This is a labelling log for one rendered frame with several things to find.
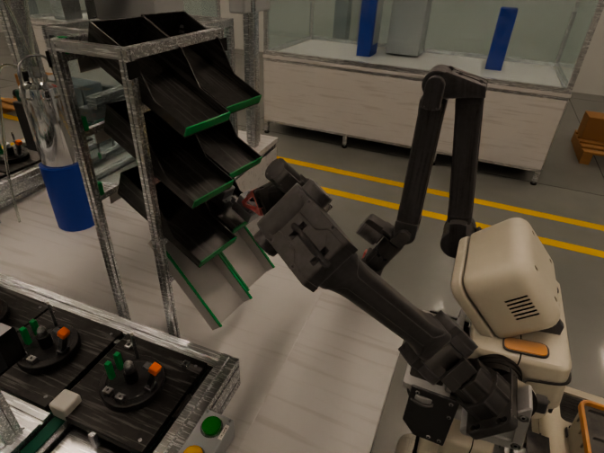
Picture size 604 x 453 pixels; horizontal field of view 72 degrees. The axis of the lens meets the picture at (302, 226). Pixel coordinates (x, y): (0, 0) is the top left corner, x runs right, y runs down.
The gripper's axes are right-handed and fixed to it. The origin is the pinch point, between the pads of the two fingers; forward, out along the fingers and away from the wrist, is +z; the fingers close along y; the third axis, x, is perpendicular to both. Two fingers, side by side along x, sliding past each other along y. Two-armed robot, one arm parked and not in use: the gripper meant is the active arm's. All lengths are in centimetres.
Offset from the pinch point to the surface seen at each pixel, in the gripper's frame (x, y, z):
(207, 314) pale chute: 22.8, 19.7, 8.3
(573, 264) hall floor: 145, -252, -35
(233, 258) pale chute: 16.3, 0.2, 15.1
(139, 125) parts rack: -24.4, 25.3, -3.9
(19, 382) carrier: 20, 56, 33
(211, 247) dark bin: 6.9, 14.3, 3.7
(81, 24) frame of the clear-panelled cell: -79, -33, 96
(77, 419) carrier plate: 28, 53, 16
